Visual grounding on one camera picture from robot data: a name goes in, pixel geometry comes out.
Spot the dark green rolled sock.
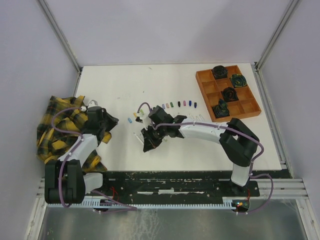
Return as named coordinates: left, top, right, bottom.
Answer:
left=212, top=98, right=230, bottom=118

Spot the aluminium frame post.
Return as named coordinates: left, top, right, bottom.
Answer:
left=254, top=0, right=301, bottom=72
left=37, top=0, right=83, bottom=73

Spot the black rolled sock top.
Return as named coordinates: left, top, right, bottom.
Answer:
left=211, top=65, right=228, bottom=80

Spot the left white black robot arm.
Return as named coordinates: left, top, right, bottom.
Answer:
left=44, top=100, right=119, bottom=208

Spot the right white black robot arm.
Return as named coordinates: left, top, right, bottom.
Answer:
left=135, top=106, right=264, bottom=196

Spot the right aluminium frame post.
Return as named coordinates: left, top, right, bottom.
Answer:
left=254, top=0, right=301, bottom=72

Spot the white cable duct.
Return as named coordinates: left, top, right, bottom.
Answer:
left=82, top=197, right=250, bottom=208

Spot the left aluminium frame post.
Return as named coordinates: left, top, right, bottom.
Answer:
left=37, top=0, right=83, bottom=73

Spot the orange compartment tray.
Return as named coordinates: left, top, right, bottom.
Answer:
left=195, top=65, right=262, bottom=122

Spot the yellow plaid cloth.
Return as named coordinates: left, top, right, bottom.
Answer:
left=36, top=94, right=112, bottom=175

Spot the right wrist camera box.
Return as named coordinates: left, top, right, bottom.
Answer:
left=135, top=112, right=148, bottom=124

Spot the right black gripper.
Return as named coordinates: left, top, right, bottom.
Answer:
left=141, top=123, right=167, bottom=151

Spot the black orange rolled sock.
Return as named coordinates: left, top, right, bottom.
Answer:
left=221, top=87, right=239, bottom=103

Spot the green blue rolled sock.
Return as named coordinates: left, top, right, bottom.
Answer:
left=230, top=74, right=247, bottom=88

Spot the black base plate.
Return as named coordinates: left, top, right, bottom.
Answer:
left=82, top=170, right=261, bottom=201

